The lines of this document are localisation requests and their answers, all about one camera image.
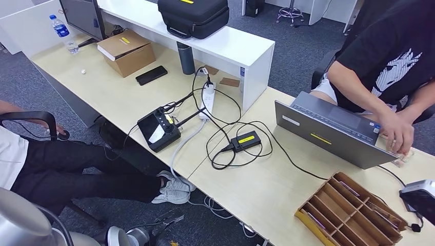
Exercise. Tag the person's left hand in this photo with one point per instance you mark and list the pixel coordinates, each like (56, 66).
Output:
(409, 114)
(56, 127)

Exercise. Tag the person's right hand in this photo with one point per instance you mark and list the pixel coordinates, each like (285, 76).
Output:
(397, 132)

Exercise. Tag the black round handheld controller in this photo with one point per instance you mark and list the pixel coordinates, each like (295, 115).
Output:
(64, 135)

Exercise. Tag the grey laptop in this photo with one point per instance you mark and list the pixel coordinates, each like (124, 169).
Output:
(327, 135)

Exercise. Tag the wooden card organizer tray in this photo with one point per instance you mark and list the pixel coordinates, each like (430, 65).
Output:
(343, 207)

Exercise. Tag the person's left forearm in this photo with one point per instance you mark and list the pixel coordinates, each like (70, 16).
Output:
(13, 108)
(421, 100)

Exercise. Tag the person's right forearm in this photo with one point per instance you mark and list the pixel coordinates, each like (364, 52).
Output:
(355, 90)

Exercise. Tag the person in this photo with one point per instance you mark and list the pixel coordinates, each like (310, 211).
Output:
(68, 169)
(390, 51)

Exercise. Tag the purple edged key card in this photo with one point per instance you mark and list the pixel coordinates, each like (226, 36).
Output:
(349, 189)
(316, 221)

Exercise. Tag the brown patterned card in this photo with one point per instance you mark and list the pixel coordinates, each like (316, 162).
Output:
(384, 215)

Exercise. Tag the clear plastic water bottle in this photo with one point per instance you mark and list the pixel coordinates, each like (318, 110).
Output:
(64, 34)

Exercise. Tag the brown cardboard box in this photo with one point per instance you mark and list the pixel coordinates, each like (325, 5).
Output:
(126, 54)

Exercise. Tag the black screen remote controller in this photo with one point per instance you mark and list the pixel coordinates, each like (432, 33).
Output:
(159, 132)

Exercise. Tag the white desk partition panel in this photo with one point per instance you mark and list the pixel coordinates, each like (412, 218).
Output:
(29, 27)

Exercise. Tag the black smartphone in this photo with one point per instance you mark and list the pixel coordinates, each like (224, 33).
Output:
(151, 75)

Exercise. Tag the black computer monitor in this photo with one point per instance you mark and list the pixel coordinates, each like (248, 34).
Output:
(81, 15)

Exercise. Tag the white sneaker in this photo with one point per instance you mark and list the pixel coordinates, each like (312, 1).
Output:
(180, 185)
(172, 197)

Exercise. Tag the white cabinet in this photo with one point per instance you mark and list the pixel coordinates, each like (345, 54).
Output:
(319, 10)

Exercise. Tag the dark grey tumbler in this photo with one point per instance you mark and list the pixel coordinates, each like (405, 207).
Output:
(186, 59)

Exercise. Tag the black glossy floor device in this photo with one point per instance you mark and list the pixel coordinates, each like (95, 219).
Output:
(171, 220)

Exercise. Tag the black yellow-labelled power adapter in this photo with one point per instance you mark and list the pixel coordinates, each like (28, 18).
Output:
(245, 140)

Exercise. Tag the white power strip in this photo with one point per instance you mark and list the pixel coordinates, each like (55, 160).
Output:
(207, 102)

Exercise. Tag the white charger plug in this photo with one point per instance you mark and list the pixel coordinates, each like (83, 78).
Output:
(203, 71)

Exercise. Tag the chrome stool base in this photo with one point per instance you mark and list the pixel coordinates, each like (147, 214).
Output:
(290, 13)

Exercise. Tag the brown cardboard piece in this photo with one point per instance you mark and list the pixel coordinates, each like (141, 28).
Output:
(212, 70)
(229, 82)

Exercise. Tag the black carrying case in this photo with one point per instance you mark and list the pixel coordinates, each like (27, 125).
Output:
(194, 17)

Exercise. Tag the white desk shelf riser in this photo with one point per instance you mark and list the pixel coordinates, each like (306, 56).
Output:
(235, 47)

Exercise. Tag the black computer tower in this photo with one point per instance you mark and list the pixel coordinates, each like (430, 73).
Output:
(254, 6)

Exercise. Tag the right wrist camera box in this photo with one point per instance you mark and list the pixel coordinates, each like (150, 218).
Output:
(419, 200)

